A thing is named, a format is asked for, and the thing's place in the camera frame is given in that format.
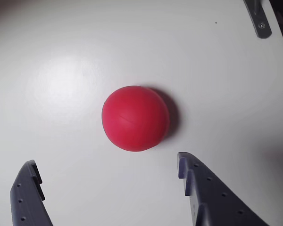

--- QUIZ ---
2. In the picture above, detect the grey-blue gripper finger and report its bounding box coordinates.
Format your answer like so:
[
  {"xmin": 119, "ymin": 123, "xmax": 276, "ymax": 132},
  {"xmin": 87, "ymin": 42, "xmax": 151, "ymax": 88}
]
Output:
[
  {"xmin": 177, "ymin": 152, "xmax": 270, "ymax": 226},
  {"xmin": 9, "ymin": 160, "xmax": 54, "ymax": 226}
]

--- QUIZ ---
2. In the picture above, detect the red ball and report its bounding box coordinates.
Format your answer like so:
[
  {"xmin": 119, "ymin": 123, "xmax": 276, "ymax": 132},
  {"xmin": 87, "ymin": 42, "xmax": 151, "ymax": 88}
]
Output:
[{"xmin": 101, "ymin": 85, "xmax": 170, "ymax": 153}]

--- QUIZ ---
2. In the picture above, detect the grey mounting bracket with screw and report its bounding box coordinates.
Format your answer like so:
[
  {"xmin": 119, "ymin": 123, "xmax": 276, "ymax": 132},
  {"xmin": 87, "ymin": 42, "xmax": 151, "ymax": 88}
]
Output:
[{"xmin": 243, "ymin": 0, "xmax": 273, "ymax": 39}]

